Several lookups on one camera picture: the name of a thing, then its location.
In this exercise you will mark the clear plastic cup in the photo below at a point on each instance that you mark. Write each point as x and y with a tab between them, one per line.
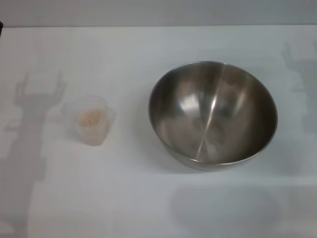
71	106

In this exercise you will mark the white rice grains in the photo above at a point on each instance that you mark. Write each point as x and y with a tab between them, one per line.
90	119

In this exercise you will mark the stainless steel mixing bowl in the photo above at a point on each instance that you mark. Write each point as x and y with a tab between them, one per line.
213	119

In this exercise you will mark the dark object at table edge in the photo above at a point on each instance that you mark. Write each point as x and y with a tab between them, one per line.
1	28

